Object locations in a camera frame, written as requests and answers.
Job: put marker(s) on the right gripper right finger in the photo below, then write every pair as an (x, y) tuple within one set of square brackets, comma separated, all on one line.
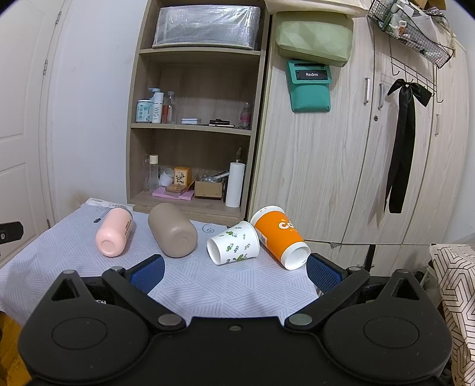
[(337, 288)]

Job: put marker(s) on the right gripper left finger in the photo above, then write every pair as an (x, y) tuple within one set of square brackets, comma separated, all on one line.
[(132, 287)]

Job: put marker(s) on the taupe metal tumbler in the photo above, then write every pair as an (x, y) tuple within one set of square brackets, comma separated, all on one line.
[(174, 233)]

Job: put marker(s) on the orange paper cup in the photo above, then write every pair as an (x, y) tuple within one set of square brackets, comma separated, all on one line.
[(279, 236)]

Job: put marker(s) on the white floral paper cup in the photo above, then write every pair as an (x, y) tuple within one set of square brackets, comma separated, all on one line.
[(237, 243)]

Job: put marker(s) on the patterned white tablecloth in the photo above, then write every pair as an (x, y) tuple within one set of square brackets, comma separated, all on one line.
[(192, 286)]

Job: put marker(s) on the pink foam pad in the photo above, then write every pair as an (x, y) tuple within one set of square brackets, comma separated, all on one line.
[(163, 193)]

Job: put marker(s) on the clear bottle beige cap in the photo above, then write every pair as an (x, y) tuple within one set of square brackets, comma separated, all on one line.
[(153, 176)]

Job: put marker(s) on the small cardboard box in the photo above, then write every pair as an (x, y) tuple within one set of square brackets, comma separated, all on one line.
[(208, 190)]

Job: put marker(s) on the small floral wooden box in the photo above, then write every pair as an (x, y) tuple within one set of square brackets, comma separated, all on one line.
[(182, 176)]

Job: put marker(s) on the geometric patterned fabric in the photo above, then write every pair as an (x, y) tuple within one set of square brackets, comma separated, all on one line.
[(454, 267)]

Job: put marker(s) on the wooden wardrobe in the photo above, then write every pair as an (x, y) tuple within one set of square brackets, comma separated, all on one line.
[(328, 171)]

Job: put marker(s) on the white paper towel roll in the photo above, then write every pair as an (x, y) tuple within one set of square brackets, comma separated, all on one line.
[(235, 183)]

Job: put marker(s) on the wooden shelf unit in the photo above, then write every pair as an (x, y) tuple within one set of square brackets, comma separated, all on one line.
[(211, 86)]

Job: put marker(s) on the teal label jar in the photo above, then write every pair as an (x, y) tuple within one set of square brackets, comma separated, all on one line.
[(144, 110)]

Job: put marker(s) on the clear glass red bottle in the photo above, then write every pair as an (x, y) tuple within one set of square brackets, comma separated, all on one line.
[(169, 110)]

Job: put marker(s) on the pink small bottle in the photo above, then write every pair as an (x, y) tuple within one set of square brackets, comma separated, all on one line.
[(245, 117)]

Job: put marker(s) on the white lotion bottle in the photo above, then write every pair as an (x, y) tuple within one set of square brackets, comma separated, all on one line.
[(157, 98)]

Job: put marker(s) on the white door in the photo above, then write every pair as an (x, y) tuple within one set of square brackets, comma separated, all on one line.
[(30, 32)]

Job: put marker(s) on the black ribbon bow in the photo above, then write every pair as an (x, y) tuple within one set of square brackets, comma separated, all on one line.
[(403, 148)]

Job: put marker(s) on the green storage box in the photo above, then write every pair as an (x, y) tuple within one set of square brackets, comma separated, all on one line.
[(315, 36)]

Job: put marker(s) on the plastic wrapped grey box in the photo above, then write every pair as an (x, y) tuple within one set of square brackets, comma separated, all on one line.
[(208, 25)]

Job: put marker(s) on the teal wall pouch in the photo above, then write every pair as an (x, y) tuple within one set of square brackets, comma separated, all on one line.
[(308, 85)]

